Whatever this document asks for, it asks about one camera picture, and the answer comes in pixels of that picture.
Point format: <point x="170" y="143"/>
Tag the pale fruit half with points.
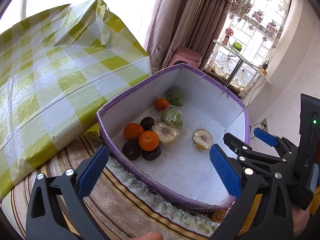
<point x="202" y="139"/>

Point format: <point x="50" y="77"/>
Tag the cut fruit half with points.
<point x="167" y="134"/>

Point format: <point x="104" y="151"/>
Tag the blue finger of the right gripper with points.
<point x="244" y="153"/>
<point x="267" y="138"/>

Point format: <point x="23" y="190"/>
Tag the pink floral curtain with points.
<point x="193" y="24"/>

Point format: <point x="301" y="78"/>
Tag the right hand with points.
<point x="300" y="220"/>

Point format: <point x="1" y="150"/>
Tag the small orange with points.
<point x="161" y="104"/>

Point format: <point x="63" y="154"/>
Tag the pink lollipop ornament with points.
<point x="228" y="33"/>

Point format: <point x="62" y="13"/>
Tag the green fruit half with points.
<point x="173" y="116"/>

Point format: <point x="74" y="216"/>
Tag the dark wrinkled fruit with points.
<point x="151" y="155"/>
<point x="131" y="150"/>
<point x="147" y="123"/>

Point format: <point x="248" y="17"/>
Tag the dark wrinkled fruit front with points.
<point x="131" y="150"/>

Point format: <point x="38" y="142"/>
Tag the pink plastic stool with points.
<point x="186" y="55"/>

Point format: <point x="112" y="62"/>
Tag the sheer floral window valance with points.
<point x="266" y="16"/>

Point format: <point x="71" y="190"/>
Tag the green object on table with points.
<point x="237" y="46"/>

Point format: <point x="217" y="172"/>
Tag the orange with green stem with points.
<point x="148" y="141"/>

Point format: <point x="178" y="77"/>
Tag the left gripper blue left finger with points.
<point x="89" y="171"/>

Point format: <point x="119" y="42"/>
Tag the purple white cardboard box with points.
<point x="182" y="173"/>

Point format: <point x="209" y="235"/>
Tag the left hand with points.
<point x="149" y="236"/>

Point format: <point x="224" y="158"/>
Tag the large orange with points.
<point x="132" y="131"/>

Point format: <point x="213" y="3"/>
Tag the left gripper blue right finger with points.
<point x="225" y="170"/>

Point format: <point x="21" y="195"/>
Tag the white side table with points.
<point x="227" y="63"/>

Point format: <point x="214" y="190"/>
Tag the green checkered plastic tablecloth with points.
<point x="58" y="67"/>

